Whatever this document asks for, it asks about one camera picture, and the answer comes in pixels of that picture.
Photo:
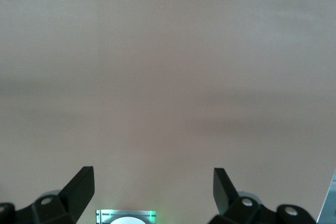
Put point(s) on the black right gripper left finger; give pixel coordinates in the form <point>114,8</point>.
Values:
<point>73,197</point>

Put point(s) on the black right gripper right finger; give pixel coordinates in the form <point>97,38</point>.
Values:
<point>225,200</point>

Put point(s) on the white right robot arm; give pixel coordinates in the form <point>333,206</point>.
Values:
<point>126,221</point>

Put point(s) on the aluminium corner profile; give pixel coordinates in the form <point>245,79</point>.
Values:
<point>329,203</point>

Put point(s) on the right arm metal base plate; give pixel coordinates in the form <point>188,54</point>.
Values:
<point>101,217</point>

